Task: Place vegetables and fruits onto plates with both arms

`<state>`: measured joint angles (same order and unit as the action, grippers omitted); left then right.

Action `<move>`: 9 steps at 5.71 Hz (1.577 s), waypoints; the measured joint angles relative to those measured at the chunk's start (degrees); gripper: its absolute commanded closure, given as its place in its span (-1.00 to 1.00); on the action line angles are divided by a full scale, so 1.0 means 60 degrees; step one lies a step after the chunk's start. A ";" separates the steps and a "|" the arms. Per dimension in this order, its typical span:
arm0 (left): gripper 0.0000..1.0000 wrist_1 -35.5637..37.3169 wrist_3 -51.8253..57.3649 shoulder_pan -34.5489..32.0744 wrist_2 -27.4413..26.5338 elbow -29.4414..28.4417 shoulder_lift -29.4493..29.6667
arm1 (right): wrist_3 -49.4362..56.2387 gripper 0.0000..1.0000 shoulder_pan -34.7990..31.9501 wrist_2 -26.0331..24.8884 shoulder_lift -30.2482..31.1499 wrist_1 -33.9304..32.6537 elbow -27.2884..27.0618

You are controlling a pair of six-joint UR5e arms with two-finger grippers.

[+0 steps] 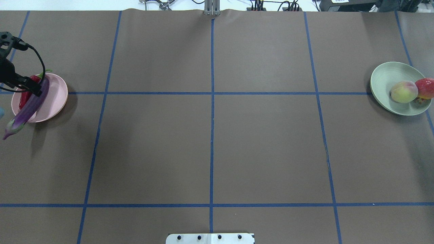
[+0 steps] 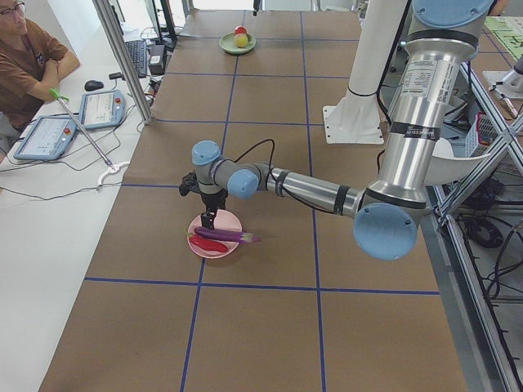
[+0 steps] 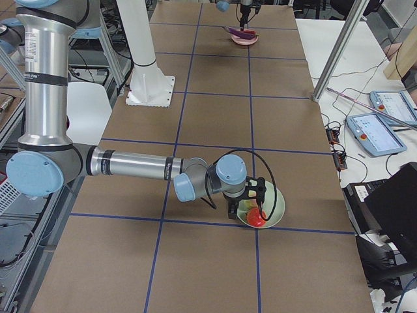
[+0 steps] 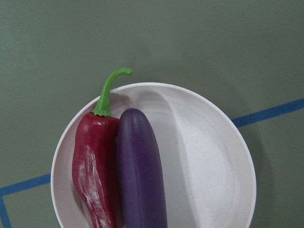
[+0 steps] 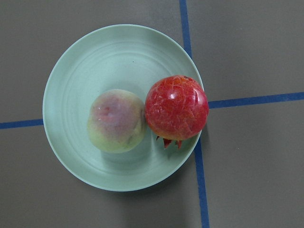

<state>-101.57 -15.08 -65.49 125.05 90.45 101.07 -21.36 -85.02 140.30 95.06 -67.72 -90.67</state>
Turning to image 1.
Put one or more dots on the light green plate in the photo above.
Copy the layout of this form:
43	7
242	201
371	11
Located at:
385	76

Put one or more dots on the red chili pepper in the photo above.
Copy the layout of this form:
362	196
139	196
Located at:
25	96

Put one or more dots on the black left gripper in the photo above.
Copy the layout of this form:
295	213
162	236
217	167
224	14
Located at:
6	72

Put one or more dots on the green and pink peach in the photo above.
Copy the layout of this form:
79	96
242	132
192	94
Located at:
404	92

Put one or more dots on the purple eggplant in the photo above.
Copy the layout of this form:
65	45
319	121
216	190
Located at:
31	107

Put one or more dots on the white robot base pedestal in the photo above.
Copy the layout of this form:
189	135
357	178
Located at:
210	238

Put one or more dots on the pink plate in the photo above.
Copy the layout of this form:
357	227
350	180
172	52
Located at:
55	100

